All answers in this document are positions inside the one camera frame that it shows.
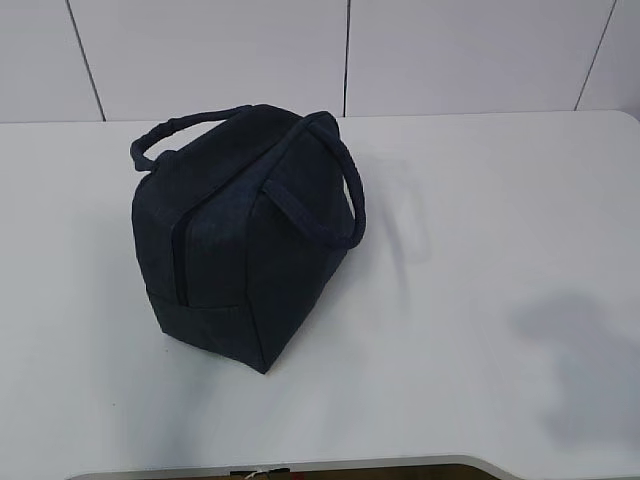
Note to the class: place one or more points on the navy blue lunch bag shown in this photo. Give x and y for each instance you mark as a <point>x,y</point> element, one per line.
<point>240,220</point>

